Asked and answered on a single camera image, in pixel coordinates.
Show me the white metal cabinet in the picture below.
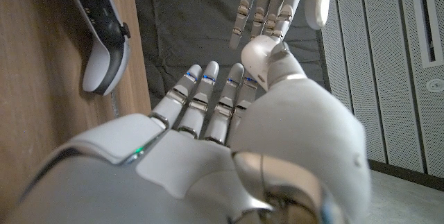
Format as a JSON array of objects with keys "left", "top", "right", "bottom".
[{"left": 318, "top": 0, "right": 444, "bottom": 183}]

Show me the black backdrop curtain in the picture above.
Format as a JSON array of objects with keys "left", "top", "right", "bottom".
[{"left": 130, "top": 0, "right": 327, "bottom": 109}]

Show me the white black game controller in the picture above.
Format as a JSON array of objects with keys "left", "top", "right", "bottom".
[{"left": 58, "top": 0, "right": 132, "bottom": 96}]

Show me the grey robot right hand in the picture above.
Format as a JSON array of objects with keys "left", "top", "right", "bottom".
[{"left": 5, "top": 42, "right": 373, "bottom": 224}]

